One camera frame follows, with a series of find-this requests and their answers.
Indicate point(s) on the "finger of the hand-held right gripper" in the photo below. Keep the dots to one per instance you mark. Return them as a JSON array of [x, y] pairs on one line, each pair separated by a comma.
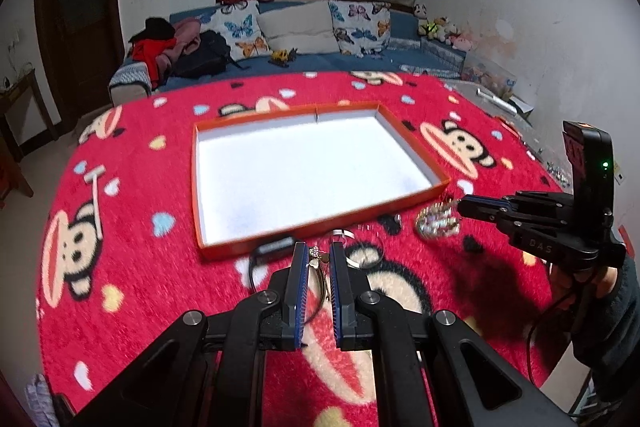
[[535, 201], [530, 222]]

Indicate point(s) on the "pink garment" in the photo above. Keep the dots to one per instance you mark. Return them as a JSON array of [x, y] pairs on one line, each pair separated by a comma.
[[186, 34]]

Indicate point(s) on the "butterfly print pillow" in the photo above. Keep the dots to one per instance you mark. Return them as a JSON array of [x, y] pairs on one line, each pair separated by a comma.
[[242, 29], [360, 27]]

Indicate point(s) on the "person's right forearm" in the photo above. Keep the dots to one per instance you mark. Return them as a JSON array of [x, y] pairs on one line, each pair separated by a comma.
[[610, 337]]

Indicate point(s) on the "orange cardboard tray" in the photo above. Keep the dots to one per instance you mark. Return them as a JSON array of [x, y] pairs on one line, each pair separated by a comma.
[[300, 172]]

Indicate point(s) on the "beige pillow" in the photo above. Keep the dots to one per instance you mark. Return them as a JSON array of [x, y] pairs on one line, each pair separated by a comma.
[[300, 27]]

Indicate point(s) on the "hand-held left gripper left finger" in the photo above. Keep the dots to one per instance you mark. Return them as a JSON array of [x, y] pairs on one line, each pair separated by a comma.
[[300, 294]]

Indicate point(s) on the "clear plastic box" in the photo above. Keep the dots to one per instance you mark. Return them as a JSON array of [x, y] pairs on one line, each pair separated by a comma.
[[487, 74]]

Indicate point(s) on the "black wristband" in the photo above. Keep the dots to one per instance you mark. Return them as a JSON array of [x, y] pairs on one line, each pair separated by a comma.
[[275, 246]]

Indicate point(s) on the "pile of plush toys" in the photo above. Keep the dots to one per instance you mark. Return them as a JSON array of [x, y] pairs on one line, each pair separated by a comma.
[[442, 29]]

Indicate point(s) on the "blue sofa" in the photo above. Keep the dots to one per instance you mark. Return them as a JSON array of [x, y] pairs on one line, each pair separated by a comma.
[[310, 62]]

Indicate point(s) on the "black backpack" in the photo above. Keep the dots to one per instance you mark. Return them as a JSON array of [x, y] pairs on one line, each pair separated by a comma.
[[202, 54]]

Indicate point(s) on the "black garment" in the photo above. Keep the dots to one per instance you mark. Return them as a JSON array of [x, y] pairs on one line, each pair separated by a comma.
[[159, 28]]

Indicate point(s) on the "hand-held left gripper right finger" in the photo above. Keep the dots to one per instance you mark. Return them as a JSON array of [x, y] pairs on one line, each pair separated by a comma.
[[336, 297]]

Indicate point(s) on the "grey knit throw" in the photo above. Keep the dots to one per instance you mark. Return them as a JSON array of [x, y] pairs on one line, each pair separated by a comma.
[[129, 77]]

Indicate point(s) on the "red printed blanket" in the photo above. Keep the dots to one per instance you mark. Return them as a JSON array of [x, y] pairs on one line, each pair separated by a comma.
[[150, 187]]

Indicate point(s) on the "person's right hand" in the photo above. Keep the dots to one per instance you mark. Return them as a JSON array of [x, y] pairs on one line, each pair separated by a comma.
[[607, 282]]

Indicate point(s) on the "yellow toy truck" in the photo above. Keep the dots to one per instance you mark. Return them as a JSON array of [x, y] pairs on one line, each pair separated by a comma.
[[284, 56]]

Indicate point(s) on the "brown wooden door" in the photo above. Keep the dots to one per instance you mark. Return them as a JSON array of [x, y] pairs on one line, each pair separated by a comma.
[[80, 7]]

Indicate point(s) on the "red garment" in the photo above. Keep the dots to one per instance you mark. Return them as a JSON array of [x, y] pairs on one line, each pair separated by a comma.
[[150, 54]]

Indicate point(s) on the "wooden side table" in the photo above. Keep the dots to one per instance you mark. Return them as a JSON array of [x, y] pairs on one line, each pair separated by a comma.
[[22, 102]]

